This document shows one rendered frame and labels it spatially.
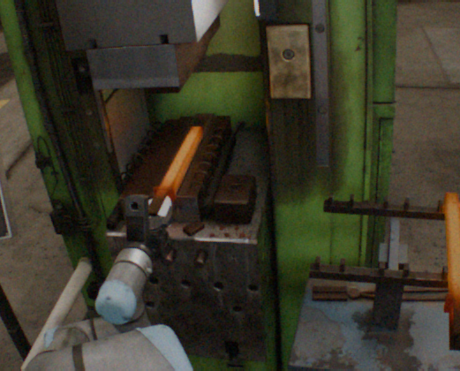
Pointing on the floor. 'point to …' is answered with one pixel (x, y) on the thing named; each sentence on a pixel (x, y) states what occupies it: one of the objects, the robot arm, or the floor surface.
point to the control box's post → (3, 306)
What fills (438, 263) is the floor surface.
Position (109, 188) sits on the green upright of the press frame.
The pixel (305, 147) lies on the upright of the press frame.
